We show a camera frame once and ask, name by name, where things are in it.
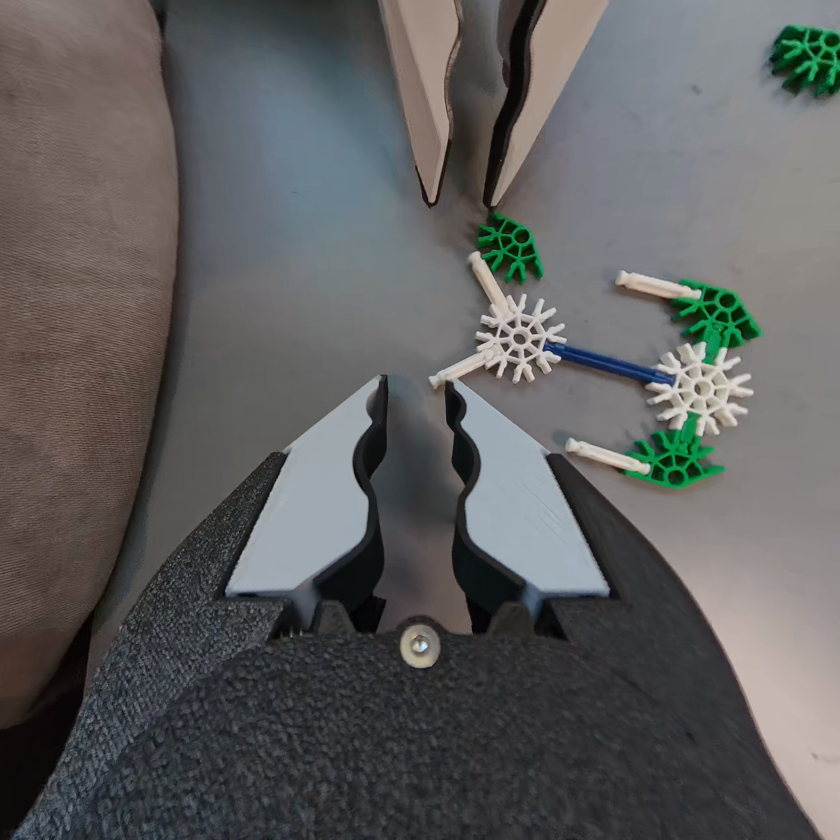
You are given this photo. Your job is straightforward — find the green white toy connector assembly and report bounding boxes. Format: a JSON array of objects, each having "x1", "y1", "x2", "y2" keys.
[{"x1": 556, "y1": 269, "x2": 763, "y2": 490}]

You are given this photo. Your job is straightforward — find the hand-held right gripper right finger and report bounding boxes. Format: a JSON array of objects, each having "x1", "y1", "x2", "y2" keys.
[{"x1": 444, "y1": 378, "x2": 611, "y2": 636}]

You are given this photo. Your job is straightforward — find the dark cloth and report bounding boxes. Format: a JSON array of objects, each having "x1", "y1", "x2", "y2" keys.
[{"x1": 0, "y1": 630, "x2": 93, "y2": 840}]

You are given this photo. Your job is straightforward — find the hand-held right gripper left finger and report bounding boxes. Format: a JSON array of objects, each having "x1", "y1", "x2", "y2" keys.
[{"x1": 225, "y1": 374, "x2": 391, "y2": 634}]

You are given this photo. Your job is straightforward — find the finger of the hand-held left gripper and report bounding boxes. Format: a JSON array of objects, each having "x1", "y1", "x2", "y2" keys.
[
  {"x1": 378, "y1": 0, "x2": 465, "y2": 209},
  {"x1": 482, "y1": 0, "x2": 611, "y2": 211}
]

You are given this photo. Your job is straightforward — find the person's beige sweatshirt torso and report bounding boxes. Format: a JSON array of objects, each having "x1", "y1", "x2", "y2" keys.
[{"x1": 0, "y1": 0, "x2": 179, "y2": 729}]

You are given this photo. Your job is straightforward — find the grey desk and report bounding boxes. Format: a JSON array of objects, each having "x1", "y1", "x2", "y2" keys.
[{"x1": 88, "y1": 0, "x2": 840, "y2": 840}]

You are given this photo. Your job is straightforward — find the green fan toy connector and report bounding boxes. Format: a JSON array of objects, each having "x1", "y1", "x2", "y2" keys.
[
  {"x1": 477, "y1": 211, "x2": 546, "y2": 285},
  {"x1": 769, "y1": 25, "x2": 840, "y2": 99}
]

